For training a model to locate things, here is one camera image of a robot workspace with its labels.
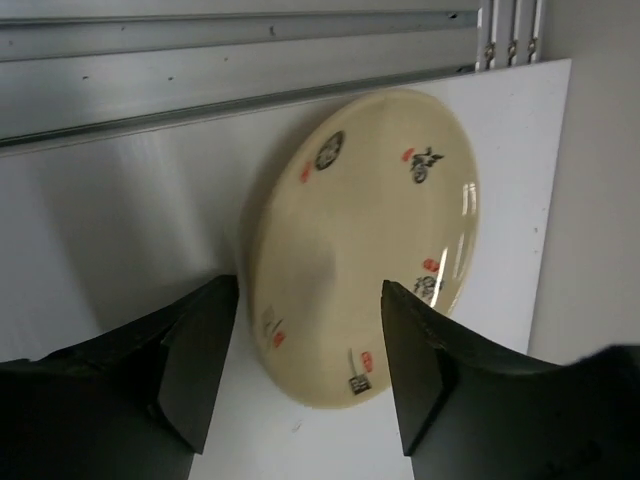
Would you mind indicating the cream plate with brown motifs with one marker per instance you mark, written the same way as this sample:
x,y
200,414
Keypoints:
x,y
386,189

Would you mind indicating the aluminium left side rail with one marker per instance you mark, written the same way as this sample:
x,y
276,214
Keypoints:
x,y
72,67

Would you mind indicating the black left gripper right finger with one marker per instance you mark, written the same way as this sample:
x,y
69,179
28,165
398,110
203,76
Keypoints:
x,y
469,408

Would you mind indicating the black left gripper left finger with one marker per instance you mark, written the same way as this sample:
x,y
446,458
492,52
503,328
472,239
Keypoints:
x,y
133,403

